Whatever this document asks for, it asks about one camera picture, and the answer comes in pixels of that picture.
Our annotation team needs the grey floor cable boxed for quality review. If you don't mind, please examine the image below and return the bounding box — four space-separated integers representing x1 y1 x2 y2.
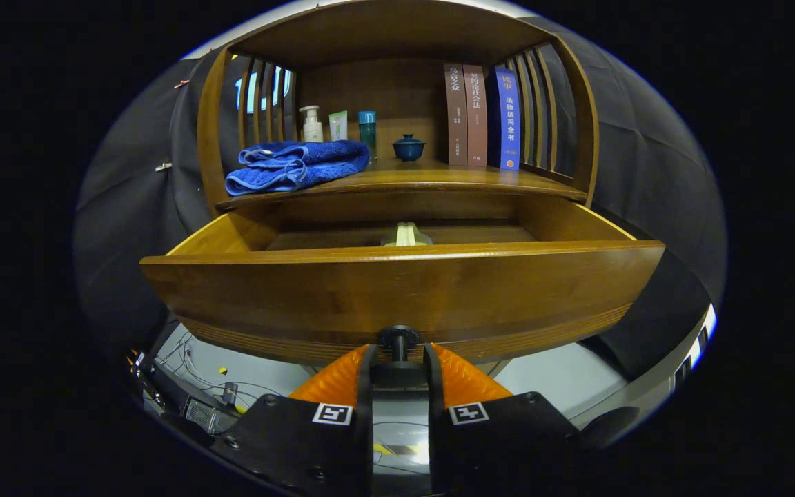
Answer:
163 335 281 408

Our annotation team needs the folded blue towel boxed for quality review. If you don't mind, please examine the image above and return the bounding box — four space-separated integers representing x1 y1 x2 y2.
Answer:
224 140 371 197

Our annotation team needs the wooden countertop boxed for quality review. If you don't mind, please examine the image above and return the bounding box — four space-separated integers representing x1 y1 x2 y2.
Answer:
217 157 588 211

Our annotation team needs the green handled scrub brush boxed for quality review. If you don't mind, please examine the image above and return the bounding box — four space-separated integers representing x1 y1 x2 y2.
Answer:
380 222 433 247

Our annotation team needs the white pump bottle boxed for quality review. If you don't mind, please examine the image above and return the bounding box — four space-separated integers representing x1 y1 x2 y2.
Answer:
299 105 324 144

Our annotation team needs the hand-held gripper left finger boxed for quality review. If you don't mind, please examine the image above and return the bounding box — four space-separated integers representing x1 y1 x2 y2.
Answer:
208 344 377 497

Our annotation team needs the reddish brown book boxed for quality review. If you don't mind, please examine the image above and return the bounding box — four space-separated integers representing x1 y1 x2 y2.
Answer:
463 64 489 167

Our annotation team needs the blue book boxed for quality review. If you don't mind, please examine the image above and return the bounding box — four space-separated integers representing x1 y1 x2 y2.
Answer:
489 67 521 170

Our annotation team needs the teal glass bottle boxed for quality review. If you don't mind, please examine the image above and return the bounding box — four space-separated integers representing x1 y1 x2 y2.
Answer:
358 110 377 161

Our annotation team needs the black electronic box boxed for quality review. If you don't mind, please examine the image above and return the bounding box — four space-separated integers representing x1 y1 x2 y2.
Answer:
184 397 239 434

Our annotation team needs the brown wooden drawer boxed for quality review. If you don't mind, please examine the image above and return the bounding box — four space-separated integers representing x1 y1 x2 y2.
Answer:
139 195 666 389

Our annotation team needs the dark brown book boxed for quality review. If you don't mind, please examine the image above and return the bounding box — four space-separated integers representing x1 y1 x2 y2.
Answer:
444 64 469 166

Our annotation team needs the brown wooden cabinet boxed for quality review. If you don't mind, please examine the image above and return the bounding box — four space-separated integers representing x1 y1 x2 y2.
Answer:
196 0 600 242

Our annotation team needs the dark blue lidded teacup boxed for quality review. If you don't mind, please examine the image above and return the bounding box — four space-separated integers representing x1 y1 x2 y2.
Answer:
392 134 426 162

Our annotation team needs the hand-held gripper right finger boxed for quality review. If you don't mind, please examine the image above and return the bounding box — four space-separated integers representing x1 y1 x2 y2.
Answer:
424 343 585 497

